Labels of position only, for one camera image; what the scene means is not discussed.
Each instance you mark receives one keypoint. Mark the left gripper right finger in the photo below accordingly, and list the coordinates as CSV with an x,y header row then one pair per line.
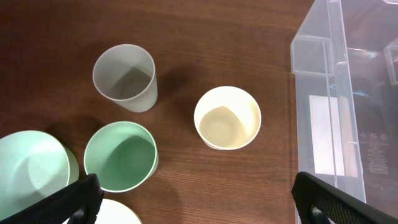
x,y
319,202

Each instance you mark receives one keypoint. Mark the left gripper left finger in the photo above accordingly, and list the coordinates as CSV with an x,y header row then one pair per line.
x,y
77,203

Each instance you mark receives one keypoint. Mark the white small bowl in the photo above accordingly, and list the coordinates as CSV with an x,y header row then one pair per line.
x,y
113,212

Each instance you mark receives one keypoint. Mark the green small bowl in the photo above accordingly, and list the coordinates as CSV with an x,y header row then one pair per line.
x,y
34,165

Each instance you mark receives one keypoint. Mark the green plastic cup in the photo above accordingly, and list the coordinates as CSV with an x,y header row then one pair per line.
x,y
122,154

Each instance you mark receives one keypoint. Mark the cream plastic cup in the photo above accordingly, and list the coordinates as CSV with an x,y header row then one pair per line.
x,y
227,118

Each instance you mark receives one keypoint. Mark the grey plastic cup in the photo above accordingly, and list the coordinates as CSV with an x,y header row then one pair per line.
x,y
126,75

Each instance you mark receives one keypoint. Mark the clear plastic storage container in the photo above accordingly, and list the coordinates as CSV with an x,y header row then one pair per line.
x,y
344,58

